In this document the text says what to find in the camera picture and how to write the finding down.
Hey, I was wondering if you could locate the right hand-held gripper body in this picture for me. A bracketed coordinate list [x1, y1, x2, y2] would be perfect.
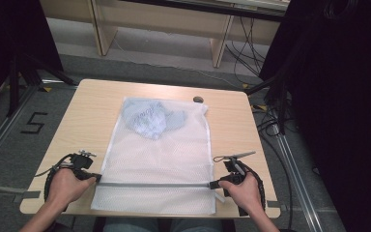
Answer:
[213, 151, 257, 187]

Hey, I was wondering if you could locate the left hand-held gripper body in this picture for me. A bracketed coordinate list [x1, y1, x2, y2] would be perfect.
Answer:
[69, 149, 98, 181]

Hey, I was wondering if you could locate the white mesh laundry bag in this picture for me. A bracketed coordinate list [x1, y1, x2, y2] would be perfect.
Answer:
[90, 96, 217, 217]

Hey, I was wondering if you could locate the person's right hand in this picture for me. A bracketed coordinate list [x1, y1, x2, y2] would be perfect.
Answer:
[217, 173, 263, 217]

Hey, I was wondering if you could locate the person's left hand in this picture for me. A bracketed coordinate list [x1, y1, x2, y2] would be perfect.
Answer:
[46, 167, 98, 210]

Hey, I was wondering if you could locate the grey tape strip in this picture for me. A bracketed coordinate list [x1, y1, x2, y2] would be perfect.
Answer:
[12, 189, 42, 204]
[266, 199, 288, 213]

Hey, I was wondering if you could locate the black metal stand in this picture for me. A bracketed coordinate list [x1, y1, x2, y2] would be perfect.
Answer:
[244, 72, 292, 135]

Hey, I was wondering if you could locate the grey-blue printed garment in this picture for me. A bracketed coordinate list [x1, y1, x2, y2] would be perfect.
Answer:
[122, 100, 188, 141]

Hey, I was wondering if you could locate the black tripod stand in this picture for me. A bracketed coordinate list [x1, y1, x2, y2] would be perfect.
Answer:
[6, 52, 79, 118]

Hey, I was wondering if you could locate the black curtain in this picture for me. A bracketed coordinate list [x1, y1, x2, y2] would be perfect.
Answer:
[259, 0, 371, 232]
[0, 0, 64, 114]

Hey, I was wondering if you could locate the right hand-held gripper black cable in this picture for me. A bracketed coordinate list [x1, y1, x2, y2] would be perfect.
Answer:
[238, 160, 267, 218]

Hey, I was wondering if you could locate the hand-held gripper black cable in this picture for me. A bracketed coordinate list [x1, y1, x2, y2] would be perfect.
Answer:
[33, 153, 75, 204]
[238, 160, 267, 218]

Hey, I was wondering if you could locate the left hand-held gripper black cable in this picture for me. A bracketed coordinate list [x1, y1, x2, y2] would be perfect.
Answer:
[33, 153, 75, 204]

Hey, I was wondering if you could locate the black floor cable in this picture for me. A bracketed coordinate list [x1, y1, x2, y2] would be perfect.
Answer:
[250, 102, 296, 232]

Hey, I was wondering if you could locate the aluminium floor rail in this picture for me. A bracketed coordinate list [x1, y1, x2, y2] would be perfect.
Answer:
[0, 84, 43, 176]
[271, 124, 325, 232]

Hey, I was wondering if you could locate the bundle of black floor cables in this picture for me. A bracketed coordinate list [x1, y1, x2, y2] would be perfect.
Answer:
[224, 15, 269, 87]

